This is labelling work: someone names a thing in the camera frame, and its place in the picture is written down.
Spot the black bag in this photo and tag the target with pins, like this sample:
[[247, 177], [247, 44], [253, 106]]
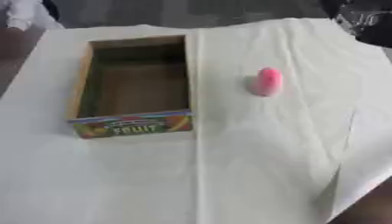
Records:
[[365, 20]]

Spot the pink oval toy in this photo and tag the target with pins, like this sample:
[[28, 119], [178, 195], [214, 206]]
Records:
[[268, 81]]

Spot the tan cardboard box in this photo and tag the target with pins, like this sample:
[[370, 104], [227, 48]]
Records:
[[138, 87]]

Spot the person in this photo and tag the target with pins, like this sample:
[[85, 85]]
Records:
[[23, 13]]

